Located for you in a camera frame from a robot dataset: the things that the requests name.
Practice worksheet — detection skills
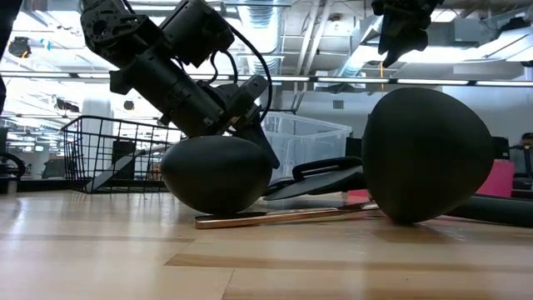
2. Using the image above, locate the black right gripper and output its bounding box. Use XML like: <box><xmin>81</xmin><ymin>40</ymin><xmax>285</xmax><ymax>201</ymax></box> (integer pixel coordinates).
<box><xmin>371</xmin><ymin>0</ymin><xmax>445</xmax><ymax>69</ymax></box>

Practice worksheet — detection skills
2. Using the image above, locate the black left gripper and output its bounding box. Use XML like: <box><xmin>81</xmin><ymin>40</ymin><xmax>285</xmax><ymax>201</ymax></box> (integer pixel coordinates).
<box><xmin>187</xmin><ymin>74</ymin><xmax>281</xmax><ymax>170</ymax></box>

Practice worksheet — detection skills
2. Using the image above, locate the black slotted turner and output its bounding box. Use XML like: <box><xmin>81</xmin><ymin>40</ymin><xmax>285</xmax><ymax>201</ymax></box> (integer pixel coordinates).
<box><xmin>291</xmin><ymin>156</ymin><xmax>364</xmax><ymax>181</ymax></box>

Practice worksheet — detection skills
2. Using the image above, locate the rose gold cutlery piece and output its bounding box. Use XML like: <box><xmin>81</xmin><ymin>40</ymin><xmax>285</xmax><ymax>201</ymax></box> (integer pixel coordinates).
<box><xmin>193</xmin><ymin>202</ymin><xmax>381</xmax><ymax>230</ymax></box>

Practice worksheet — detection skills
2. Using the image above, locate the black ladle with white label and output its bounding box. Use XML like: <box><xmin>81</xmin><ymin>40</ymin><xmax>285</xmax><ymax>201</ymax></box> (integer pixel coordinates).
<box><xmin>361</xmin><ymin>86</ymin><xmax>496</xmax><ymax>225</ymax></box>

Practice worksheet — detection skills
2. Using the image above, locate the ceiling light strip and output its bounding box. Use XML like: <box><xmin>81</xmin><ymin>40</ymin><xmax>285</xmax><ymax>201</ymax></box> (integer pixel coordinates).
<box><xmin>395</xmin><ymin>77</ymin><xmax>471</xmax><ymax>86</ymax></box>
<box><xmin>0</xmin><ymin>72</ymin><xmax>72</xmax><ymax>79</ymax></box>
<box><xmin>474</xmin><ymin>80</ymin><xmax>533</xmax><ymax>88</ymax></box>
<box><xmin>272</xmin><ymin>76</ymin><xmax>391</xmax><ymax>84</ymax></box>

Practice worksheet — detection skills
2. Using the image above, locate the clear plastic container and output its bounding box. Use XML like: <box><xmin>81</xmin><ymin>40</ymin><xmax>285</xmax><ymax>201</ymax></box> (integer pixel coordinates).
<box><xmin>260</xmin><ymin>110</ymin><xmax>353</xmax><ymax>184</ymax></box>

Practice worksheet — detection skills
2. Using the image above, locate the black spatula steel neck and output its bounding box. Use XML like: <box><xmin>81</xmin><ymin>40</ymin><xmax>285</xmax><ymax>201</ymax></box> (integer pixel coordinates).
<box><xmin>85</xmin><ymin>143</ymin><xmax>172</xmax><ymax>193</ymax></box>

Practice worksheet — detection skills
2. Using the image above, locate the person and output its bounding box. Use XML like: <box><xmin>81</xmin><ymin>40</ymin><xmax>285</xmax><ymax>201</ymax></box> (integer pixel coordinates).
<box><xmin>510</xmin><ymin>132</ymin><xmax>533</xmax><ymax>176</ymax></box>

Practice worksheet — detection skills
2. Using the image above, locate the red plastic tray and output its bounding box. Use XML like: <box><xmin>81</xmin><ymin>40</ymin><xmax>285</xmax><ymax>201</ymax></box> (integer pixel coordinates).
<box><xmin>345</xmin><ymin>159</ymin><xmax>517</xmax><ymax>200</ymax></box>

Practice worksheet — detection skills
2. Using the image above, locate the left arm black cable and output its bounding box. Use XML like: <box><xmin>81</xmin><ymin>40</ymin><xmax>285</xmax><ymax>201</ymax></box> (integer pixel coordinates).
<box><xmin>207</xmin><ymin>22</ymin><xmax>274</xmax><ymax>124</ymax></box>

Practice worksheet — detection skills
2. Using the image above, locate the silver ceiling duct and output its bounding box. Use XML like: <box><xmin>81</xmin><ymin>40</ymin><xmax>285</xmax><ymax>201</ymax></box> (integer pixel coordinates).
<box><xmin>237</xmin><ymin>0</ymin><xmax>292</xmax><ymax>76</ymax></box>

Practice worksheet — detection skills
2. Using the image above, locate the black wire basket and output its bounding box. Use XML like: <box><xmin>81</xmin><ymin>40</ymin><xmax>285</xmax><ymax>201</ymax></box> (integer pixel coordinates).
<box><xmin>60</xmin><ymin>115</ymin><xmax>187</xmax><ymax>194</ymax></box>

